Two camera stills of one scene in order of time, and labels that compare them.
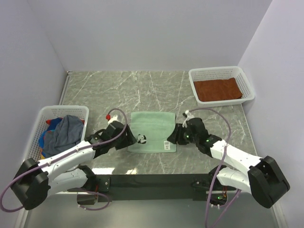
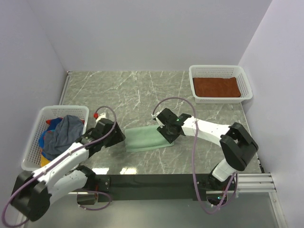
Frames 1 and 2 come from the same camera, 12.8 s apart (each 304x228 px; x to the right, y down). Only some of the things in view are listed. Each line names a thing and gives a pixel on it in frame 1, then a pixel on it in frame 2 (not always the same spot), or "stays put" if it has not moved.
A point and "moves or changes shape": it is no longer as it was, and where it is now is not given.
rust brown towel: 217,90 moves or changes shape
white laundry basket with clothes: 56,128 stays put
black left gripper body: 126,140 → 116,137
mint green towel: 151,129 moves or changes shape
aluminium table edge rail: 68,78 stays put
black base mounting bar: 167,187 stays put
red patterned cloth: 52,124 stays put
